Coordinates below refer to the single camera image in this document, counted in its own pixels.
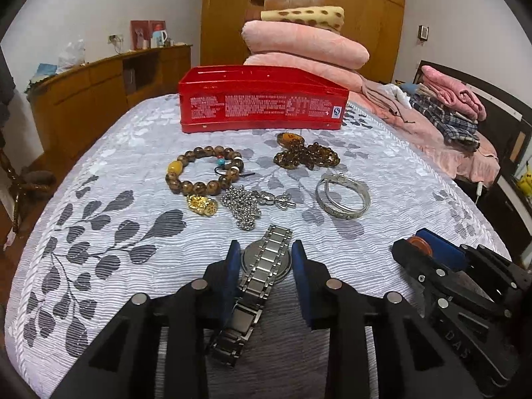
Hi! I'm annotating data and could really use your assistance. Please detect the silver bangle bracelets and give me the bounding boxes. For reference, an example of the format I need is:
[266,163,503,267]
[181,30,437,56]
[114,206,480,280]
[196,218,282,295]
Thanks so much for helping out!
[314,172,372,220]

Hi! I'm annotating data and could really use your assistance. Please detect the silver metal wristwatch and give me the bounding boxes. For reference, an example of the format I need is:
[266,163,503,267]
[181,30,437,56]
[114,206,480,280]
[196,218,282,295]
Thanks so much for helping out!
[210,224,292,367]

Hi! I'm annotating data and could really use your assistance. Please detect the gold pendant charm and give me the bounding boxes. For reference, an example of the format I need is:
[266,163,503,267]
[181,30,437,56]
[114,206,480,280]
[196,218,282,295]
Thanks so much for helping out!
[187,195,218,217]

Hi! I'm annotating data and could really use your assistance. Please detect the pink bed sheet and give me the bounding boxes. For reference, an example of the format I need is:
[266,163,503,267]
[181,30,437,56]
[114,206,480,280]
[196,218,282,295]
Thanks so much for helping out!
[349,78,500,188]

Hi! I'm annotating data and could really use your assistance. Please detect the plaid folded clothes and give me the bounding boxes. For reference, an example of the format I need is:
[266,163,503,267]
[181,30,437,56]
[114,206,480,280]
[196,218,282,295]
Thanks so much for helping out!
[409,84,480,152]

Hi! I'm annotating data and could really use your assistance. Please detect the dark wooden headboard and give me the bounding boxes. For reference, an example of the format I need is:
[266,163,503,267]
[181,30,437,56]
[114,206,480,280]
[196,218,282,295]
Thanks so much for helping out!
[414,61,531,197]

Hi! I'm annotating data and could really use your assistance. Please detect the white leaf-pattern bedspread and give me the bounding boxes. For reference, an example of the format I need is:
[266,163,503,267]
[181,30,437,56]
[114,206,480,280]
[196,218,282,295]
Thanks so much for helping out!
[5,95,508,398]

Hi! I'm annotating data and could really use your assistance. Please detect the pink folded towel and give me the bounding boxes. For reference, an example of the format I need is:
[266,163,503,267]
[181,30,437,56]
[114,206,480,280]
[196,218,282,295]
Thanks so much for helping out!
[421,65,487,122]

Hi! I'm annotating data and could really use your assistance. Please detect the wooden coat stand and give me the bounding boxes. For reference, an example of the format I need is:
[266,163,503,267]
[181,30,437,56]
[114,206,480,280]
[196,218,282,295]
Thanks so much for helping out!
[1,134,57,234]

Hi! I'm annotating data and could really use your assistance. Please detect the lower pink folded quilt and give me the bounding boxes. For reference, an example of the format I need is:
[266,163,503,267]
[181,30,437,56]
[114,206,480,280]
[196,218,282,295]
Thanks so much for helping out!
[243,52,362,93]

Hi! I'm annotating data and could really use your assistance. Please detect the pink folded quilt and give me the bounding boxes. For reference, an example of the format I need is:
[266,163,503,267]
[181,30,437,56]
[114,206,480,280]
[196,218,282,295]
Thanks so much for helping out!
[242,21,370,69]
[243,52,362,93]

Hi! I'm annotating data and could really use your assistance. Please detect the long wooden sideboard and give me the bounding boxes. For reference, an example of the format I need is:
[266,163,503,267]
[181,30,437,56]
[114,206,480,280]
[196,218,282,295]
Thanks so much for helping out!
[25,43,193,163]

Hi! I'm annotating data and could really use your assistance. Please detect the upper pink folded quilt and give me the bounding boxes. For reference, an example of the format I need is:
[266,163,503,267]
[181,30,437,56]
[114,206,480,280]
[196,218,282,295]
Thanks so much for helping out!
[242,21,370,69]

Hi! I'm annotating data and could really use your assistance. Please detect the wooden wardrobe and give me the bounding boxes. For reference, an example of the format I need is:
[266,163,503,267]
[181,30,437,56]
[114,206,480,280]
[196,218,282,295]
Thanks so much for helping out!
[190,0,407,85]

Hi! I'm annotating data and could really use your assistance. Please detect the giraffe-pattern folded blanket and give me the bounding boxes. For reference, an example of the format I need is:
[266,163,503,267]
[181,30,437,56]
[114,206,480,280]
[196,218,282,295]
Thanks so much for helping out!
[260,5,344,33]

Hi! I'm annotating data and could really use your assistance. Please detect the red plastic box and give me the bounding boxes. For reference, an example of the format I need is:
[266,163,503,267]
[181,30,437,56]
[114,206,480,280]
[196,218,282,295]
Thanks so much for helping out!
[179,65,349,133]

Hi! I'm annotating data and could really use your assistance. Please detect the dark hanging clothes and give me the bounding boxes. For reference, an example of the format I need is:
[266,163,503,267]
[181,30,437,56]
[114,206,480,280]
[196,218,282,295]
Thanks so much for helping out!
[0,51,15,129]

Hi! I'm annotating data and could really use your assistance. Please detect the blue cloth on sideboard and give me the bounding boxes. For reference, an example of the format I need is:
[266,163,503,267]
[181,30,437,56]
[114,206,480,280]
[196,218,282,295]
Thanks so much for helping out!
[26,63,58,91]

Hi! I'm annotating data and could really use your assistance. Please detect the white plastic bag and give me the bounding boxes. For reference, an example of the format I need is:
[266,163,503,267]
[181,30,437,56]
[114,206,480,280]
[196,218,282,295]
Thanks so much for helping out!
[57,39,86,74]

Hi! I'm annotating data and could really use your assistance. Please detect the white kettle red lid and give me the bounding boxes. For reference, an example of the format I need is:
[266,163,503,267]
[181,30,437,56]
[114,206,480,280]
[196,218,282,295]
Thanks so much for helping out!
[151,24,168,49]

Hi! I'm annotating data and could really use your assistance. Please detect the amber bead necklace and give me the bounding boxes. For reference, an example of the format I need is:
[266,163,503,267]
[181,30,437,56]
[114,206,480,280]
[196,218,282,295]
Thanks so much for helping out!
[272,130,342,171]

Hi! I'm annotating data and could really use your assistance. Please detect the silver chain necklace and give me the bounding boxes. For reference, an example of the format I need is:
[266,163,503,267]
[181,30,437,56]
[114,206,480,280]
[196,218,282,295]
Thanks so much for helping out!
[220,186,298,232]

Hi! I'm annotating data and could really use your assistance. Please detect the brown wooden bead bracelet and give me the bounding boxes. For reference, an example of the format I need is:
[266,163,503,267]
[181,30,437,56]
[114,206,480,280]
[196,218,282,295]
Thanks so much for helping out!
[164,144,257,198]

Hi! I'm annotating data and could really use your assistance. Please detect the wall switch panel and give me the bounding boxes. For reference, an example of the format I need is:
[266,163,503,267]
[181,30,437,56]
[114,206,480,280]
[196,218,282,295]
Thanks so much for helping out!
[418,25,429,42]

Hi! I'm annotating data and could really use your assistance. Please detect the wall power socket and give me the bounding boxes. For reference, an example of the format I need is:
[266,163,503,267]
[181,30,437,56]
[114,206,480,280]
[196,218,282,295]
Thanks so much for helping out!
[108,34,124,43]

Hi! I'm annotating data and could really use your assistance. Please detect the red picture frame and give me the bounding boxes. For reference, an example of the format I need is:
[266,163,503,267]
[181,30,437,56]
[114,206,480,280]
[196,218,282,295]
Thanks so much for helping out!
[130,20,166,51]

